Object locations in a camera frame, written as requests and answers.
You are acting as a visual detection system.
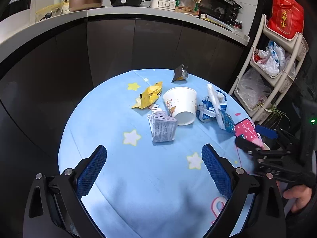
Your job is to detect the dark foil triangular wrapper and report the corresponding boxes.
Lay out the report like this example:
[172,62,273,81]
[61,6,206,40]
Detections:
[171,64,188,83]

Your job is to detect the white trash bin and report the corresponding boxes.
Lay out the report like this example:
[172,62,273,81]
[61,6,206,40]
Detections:
[260,142,270,151]

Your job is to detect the white kitchen appliance left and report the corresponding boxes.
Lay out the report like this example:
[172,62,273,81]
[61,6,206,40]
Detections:
[1,0,32,42]

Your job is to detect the person's right hand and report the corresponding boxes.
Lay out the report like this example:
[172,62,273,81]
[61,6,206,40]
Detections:
[283,185,312,213]

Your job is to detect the green spider plant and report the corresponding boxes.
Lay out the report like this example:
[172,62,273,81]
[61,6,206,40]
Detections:
[269,106,291,129]

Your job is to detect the black device green light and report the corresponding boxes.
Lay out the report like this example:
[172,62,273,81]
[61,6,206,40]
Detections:
[299,98,316,167]

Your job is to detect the clear plastic bags lower rack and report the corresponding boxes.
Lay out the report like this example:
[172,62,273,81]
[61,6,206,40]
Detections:
[238,68,271,109]

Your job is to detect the blue white milk carton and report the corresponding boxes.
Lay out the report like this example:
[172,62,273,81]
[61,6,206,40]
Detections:
[196,90,227,123]

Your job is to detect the white printed wrapper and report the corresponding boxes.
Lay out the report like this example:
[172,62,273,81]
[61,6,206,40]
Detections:
[207,84,235,134]

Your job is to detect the beige tiered storage rack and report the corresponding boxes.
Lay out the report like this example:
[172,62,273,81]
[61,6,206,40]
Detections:
[229,14,308,124]

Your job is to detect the white plastic bags on rack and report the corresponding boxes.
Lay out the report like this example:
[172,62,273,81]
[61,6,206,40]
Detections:
[254,40,291,77]

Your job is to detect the printed paper carton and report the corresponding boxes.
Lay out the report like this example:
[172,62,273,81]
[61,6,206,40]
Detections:
[147,106,178,143]

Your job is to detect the white paper cup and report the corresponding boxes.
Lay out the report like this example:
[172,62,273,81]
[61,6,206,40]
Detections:
[163,86,197,126]

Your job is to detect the light blue cartoon tablecloth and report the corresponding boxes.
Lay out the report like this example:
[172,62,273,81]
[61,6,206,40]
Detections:
[57,69,253,237]

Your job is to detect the yellow snack wrapper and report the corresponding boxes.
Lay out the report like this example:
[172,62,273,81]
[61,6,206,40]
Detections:
[132,82,163,109]

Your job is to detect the red gift bag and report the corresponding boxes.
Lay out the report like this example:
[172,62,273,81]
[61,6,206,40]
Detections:
[268,0,304,39]

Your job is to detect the black toaster oven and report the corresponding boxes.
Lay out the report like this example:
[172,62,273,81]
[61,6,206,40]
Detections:
[198,0,243,25]

